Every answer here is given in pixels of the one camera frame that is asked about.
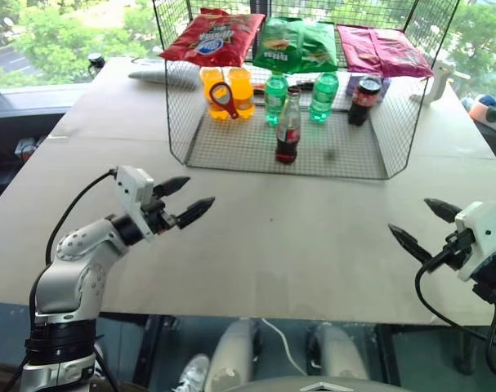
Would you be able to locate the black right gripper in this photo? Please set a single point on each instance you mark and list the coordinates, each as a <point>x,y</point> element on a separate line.
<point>460,253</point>

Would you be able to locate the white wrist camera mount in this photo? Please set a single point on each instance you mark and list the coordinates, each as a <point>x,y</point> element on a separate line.
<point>482,228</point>
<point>131,192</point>

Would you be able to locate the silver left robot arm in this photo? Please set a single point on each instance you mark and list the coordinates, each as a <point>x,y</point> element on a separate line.
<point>68,277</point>

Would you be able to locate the colourful plush toy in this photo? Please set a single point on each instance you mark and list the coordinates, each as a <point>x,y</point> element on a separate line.
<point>486,112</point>

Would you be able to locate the green chip bag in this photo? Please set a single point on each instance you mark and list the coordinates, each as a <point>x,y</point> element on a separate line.
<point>296,45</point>

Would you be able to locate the white clamp stand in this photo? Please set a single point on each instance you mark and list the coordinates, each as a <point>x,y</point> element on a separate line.
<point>435,87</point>

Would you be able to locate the grey and red device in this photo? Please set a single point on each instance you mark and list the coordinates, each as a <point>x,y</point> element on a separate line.
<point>27,148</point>

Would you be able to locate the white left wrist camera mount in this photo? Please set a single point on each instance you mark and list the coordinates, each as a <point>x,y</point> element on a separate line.
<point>131,192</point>

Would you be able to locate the grey rounded robot torso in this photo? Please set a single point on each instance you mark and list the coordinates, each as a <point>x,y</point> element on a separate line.
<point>321,386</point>

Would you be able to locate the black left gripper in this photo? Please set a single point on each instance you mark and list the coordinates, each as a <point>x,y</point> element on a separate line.
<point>157,216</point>

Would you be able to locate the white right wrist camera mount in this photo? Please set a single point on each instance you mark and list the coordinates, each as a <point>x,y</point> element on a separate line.
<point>482,228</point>

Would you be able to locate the orange soda plastic bottle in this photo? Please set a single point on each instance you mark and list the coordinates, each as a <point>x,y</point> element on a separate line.
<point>243,94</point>
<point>206,77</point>

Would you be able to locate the green soda plastic bottle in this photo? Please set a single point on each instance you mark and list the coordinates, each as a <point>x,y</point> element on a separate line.
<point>323,98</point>
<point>274,102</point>

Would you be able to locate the red bottle opener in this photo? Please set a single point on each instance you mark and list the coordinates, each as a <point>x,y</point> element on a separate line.
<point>228,106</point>

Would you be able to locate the black round knob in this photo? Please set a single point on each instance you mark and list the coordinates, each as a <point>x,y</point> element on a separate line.
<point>95,61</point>

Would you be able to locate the grey robot leg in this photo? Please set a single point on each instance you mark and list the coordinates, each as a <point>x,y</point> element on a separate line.
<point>233,355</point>
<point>337,351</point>

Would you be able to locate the magenta chip bag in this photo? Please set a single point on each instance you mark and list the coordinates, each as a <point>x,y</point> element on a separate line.
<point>378,49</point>

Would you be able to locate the white sneaker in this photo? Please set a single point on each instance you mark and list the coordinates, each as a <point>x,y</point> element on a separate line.
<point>194,373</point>

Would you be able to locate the grey right robot leg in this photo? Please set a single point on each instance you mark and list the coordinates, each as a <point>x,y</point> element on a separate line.
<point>337,351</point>

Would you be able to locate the glass cola bottle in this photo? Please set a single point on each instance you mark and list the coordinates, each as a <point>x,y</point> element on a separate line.
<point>288,139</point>

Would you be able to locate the grey left robot leg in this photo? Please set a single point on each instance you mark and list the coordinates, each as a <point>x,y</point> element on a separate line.
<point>233,355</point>

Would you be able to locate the red chip bag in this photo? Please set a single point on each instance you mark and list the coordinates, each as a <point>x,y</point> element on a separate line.
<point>215,36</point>

